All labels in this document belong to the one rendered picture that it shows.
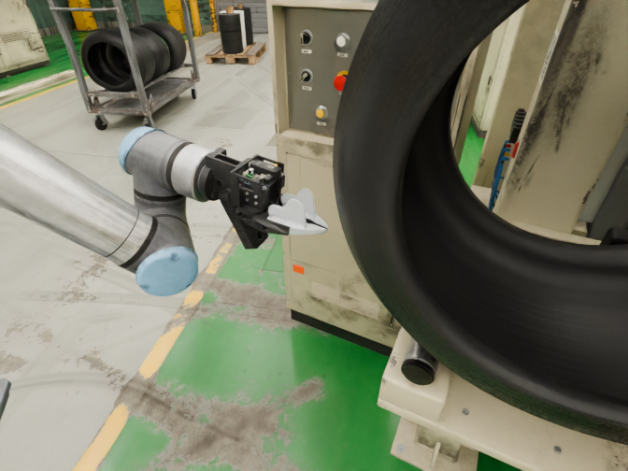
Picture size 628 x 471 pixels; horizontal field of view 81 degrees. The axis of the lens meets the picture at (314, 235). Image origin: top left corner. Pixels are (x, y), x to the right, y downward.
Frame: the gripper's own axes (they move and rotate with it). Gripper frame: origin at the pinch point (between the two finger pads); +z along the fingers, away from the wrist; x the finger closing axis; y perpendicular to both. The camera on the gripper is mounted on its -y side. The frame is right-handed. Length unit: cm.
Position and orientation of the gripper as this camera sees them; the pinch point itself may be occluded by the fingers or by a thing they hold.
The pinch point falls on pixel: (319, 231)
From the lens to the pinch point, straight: 56.8
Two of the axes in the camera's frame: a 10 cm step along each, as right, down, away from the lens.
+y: 1.1, -7.6, -6.4
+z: 8.9, 3.6, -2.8
